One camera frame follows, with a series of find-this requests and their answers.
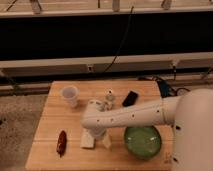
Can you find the green ceramic bowl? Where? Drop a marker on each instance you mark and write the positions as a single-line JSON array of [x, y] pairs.
[[143, 142]]

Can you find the black smartphone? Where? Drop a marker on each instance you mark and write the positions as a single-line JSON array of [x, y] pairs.
[[130, 99]]

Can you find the white rectangular sponge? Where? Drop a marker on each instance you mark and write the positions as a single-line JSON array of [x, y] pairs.
[[87, 141]]

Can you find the translucent plastic cup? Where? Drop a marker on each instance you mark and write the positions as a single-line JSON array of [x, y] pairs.
[[70, 95]]

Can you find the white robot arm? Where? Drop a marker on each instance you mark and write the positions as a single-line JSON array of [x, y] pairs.
[[191, 115]]

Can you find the brown sausage toy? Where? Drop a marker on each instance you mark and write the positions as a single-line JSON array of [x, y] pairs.
[[61, 144]]

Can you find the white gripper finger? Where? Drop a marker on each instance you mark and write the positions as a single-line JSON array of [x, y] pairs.
[[107, 140]]

